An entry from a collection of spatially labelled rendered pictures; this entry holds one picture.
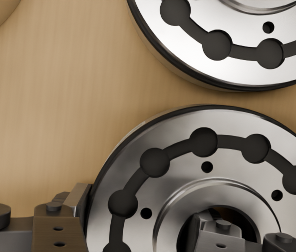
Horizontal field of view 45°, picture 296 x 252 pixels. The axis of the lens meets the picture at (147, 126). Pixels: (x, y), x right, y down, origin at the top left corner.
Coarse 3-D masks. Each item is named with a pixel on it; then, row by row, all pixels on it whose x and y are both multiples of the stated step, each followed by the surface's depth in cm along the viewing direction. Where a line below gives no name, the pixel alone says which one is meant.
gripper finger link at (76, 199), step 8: (80, 184) 16; (88, 184) 16; (72, 192) 14; (80, 192) 14; (88, 192) 15; (72, 200) 13; (80, 200) 13; (72, 208) 13; (80, 208) 13; (80, 216) 13
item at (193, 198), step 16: (176, 192) 14; (192, 192) 13; (208, 192) 13; (224, 192) 13; (240, 192) 13; (256, 192) 14; (176, 208) 13; (192, 208) 13; (240, 208) 13; (256, 208) 13; (160, 224) 13; (176, 224) 13; (256, 224) 13; (272, 224) 13; (160, 240) 13; (176, 240) 13; (256, 240) 13
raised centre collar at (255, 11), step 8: (224, 0) 13; (232, 0) 13; (240, 0) 13; (248, 0) 13; (256, 0) 13; (264, 0) 13; (272, 0) 13; (280, 0) 13; (288, 0) 13; (232, 8) 13; (240, 8) 13; (248, 8) 13; (256, 8) 13; (264, 8) 13; (272, 8) 13; (280, 8) 13; (288, 8) 13
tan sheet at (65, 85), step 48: (48, 0) 16; (96, 0) 16; (0, 48) 16; (48, 48) 16; (96, 48) 16; (144, 48) 16; (0, 96) 16; (48, 96) 16; (96, 96) 16; (144, 96) 16; (192, 96) 16; (240, 96) 17; (288, 96) 17; (0, 144) 17; (48, 144) 17; (96, 144) 17; (0, 192) 17; (48, 192) 17
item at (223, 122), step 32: (160, 128) 13; (192, 128) 13; (224, 128) 13; (256, 128) 13; (128, 160) 13; (160, 160) 14; (192, 160) 14; (224, 160) 14; (256, 160) 14; (288, 160) 14; (96, 192) 14; (128, 192) 14; (160, 192) 14; (288, 192) 14; (96, 224) 14; (128, 224) 14; (288, 224) 14
